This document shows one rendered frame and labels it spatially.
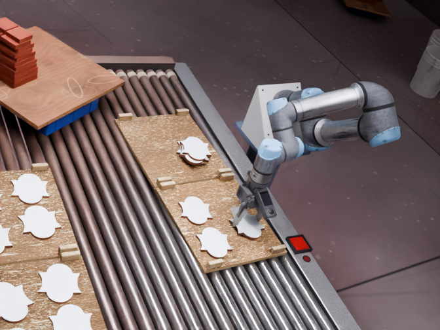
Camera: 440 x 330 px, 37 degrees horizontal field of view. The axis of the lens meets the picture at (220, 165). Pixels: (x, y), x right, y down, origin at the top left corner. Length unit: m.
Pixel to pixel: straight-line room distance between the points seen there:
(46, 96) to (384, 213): 2.57
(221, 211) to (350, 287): 1.53
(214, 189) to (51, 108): 0.69
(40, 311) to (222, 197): 0.86
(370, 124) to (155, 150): 0.84
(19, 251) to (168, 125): 0.93
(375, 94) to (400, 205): 2.22
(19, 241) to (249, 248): 0.79
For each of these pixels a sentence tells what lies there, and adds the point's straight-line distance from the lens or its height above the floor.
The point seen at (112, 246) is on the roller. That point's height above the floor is 0.92.
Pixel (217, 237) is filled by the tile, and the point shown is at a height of 0.95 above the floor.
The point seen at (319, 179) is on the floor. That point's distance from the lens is 4.42.
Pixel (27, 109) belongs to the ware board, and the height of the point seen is 1.04.
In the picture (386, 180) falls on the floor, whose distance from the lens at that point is 4.73.
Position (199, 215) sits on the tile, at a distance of 2.37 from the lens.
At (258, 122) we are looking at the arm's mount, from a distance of 2.88.
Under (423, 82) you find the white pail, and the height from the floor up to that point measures 0.12.
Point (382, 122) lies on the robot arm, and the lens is 2.43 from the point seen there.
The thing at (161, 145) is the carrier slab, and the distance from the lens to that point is 2.64.
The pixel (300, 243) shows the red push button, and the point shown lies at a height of 0.93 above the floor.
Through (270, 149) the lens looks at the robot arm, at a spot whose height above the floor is 1.30.
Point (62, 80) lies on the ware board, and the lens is 2.69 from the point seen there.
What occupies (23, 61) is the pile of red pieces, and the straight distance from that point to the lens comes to 2.57.
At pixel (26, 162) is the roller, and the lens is 2.46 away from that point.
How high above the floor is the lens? 2.54
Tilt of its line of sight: 37 degrees down
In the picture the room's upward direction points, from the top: 20 degrees clockwise
